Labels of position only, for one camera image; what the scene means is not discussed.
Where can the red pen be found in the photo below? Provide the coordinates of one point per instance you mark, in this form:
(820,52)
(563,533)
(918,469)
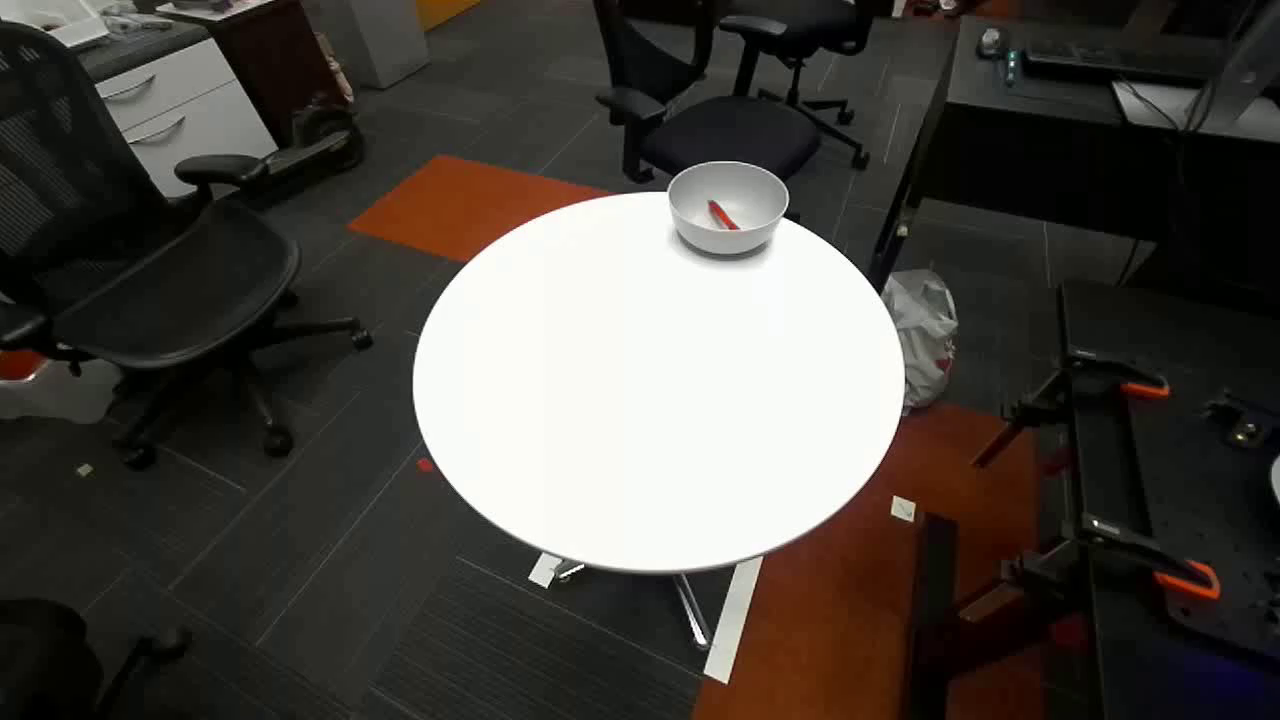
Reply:
(723,212)

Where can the white round bowl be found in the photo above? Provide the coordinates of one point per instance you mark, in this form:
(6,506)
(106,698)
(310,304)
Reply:
(749,188)

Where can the black padded office chair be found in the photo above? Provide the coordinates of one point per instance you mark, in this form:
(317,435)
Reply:
(734,135)

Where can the white table base legs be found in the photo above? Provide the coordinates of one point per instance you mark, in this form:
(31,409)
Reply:
(734,624)

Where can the white plastic bag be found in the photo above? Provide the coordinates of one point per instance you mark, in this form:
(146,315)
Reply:
(921,325)

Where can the small white paper scrap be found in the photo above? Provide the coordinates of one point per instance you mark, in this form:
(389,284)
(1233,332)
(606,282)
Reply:
(904,509)

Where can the black kick scooter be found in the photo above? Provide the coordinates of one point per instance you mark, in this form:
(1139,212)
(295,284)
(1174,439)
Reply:
(320,143)

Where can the grey metal cabinet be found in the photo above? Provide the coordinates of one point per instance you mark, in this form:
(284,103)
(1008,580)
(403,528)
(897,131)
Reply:
(374,38)

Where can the grey computer mouse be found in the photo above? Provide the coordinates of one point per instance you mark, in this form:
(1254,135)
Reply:
(990,43)

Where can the black mesh office chair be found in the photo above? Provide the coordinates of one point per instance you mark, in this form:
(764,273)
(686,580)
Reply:
(174,294)

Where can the small blue bottle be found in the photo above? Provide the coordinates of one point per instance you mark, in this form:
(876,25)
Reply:
(1015,67)

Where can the dark brown cabinet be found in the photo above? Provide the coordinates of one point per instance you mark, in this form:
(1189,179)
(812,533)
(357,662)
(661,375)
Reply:
(281,52)

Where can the black office desk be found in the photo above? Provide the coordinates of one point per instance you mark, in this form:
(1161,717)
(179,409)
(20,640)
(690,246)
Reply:
(1065,146)

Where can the white drawer cabinet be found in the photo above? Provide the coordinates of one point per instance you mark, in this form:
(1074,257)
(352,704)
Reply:
(185,122)

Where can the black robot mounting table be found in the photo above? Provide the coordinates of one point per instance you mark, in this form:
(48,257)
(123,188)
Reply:
(1174,494)

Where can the black computer keyboard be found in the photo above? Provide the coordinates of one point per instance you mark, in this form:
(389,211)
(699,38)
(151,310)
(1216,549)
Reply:
(1120,59)

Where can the white sheet on desk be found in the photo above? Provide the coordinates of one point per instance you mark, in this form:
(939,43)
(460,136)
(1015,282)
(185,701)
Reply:
(1174,107)

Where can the dark office chair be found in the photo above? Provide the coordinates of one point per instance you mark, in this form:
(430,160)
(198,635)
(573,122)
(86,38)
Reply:
(47,662)

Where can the white papers on counter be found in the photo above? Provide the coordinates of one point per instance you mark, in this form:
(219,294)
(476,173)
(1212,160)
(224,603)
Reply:
(53,18)

